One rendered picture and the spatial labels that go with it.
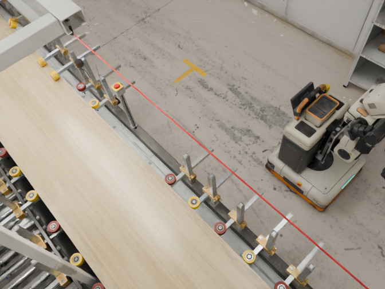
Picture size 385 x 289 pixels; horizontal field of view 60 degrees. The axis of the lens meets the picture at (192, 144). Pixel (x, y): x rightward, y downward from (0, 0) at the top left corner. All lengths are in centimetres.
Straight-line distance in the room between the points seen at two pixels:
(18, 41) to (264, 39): 383
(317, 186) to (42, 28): 257
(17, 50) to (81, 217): 161
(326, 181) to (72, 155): 213
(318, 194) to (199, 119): 150
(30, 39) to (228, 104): 303
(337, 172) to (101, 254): 208
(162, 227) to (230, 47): 283
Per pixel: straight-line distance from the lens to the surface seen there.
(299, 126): 275
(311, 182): 312
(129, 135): 301
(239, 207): 206
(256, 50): 445
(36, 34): 106
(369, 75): 420
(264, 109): 383
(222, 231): 222
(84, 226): 244
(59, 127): 293
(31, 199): 269
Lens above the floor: 303
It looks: 58 degrees down
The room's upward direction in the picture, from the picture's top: 11 degrees counter-clockwise
